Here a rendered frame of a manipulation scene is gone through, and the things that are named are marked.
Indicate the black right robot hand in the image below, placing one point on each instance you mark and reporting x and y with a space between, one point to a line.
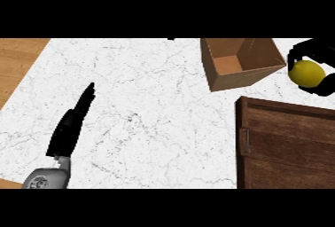
315 48

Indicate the yellow lemon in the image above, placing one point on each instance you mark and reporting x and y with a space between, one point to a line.
306 74

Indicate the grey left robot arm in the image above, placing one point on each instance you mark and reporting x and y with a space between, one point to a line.
49 177

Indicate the brown cardboard box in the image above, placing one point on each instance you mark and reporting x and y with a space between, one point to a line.
239 63

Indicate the dark wooden tray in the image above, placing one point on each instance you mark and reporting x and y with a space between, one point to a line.
289 147

